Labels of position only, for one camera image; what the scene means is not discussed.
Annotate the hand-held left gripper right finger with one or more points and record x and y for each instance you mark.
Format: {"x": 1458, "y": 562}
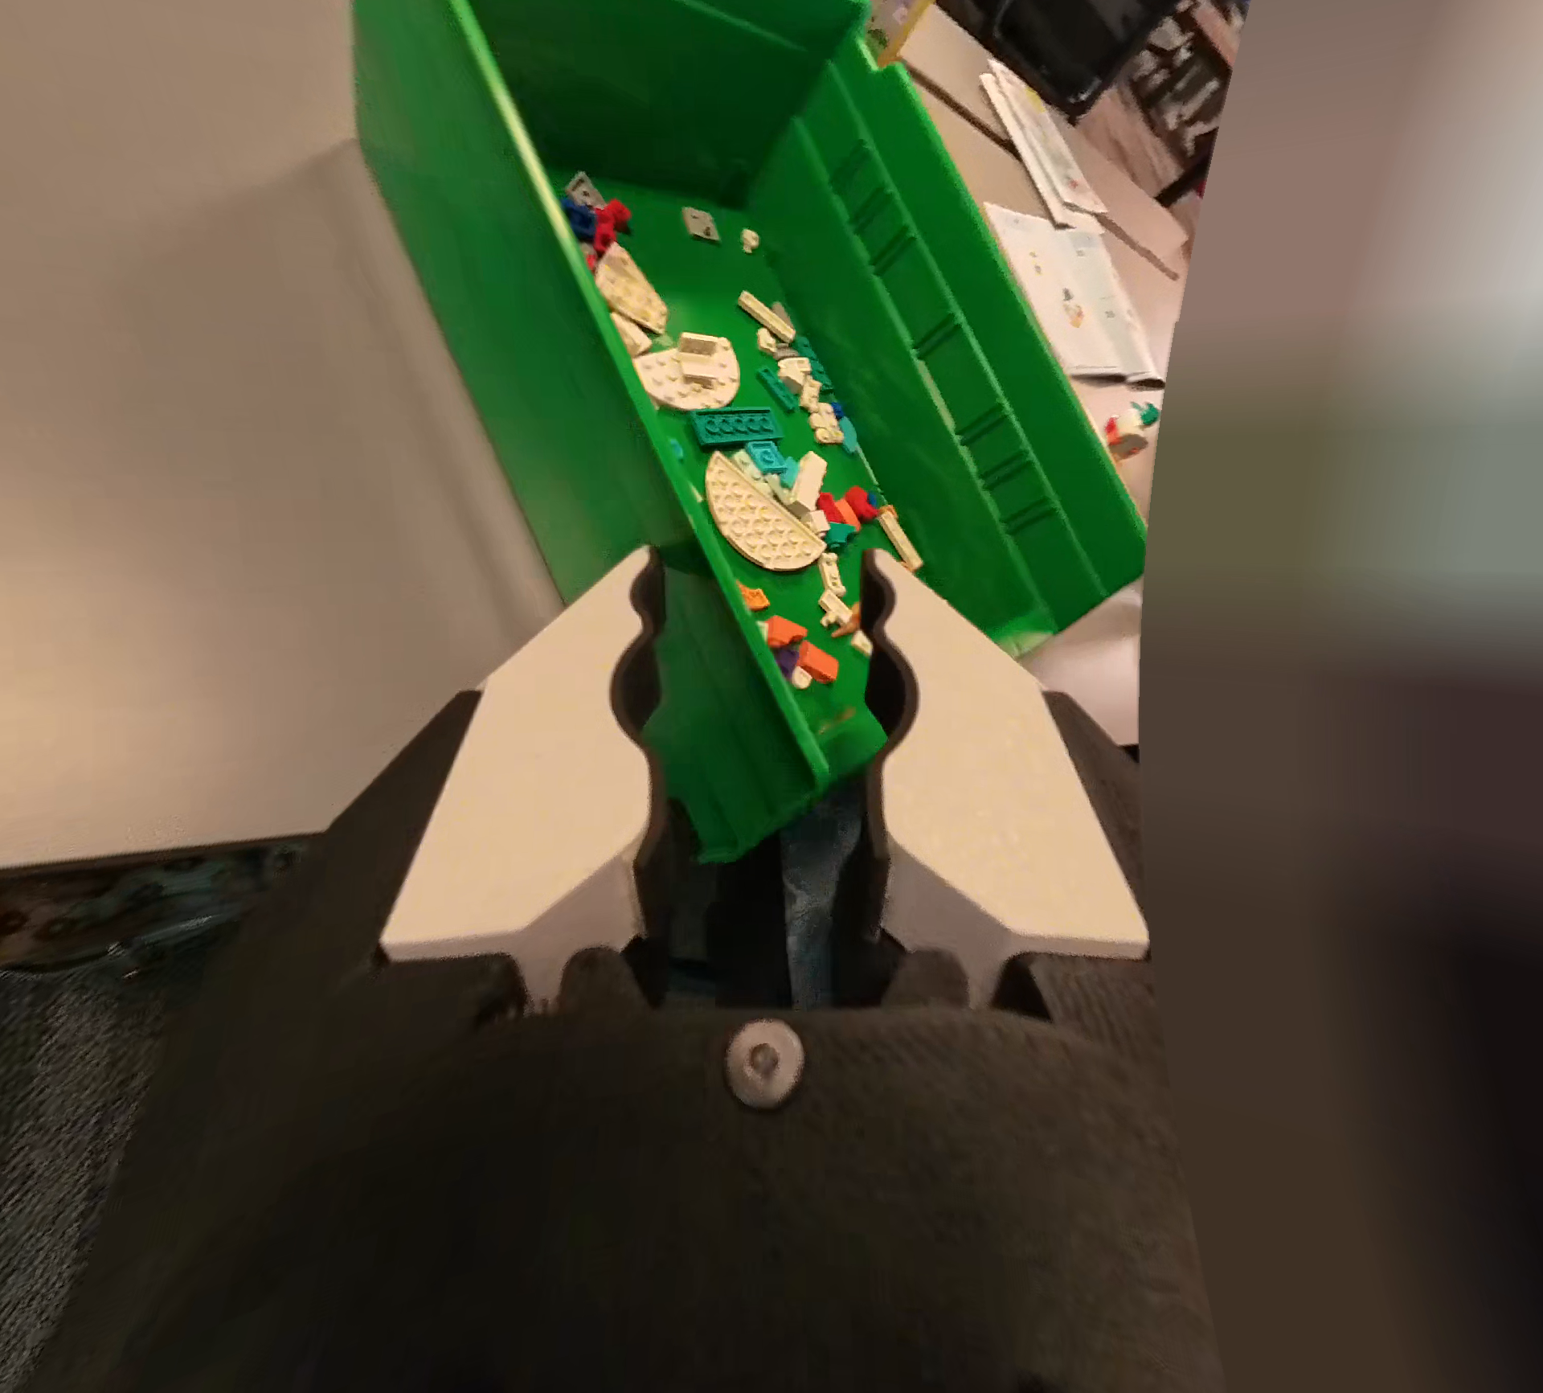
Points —
{"x": 1007, "y": 815}

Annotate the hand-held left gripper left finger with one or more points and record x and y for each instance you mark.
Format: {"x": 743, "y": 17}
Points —
{"x": 518, "y": 804}

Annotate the pile of lego pieces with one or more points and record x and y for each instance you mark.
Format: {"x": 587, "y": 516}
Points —
{"x": 759, "y": 516}

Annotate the small white teal lego build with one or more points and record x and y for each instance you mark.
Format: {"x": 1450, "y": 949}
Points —
{"x": 1131, "y": 432}

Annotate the green plastic bin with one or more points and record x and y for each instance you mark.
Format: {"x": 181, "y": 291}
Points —
{"x": 507, "y": 152}

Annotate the open lego instruction booklet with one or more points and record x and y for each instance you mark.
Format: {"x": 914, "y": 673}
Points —
{"x": 1086, "y": 297}

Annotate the person's leg in jeans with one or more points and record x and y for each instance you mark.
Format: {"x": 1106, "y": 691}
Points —
{"x": 820, "y": 887}

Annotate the folded paper instruction sheets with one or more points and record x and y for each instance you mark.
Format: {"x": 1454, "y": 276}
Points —
{"x": 1044, "y": 139}

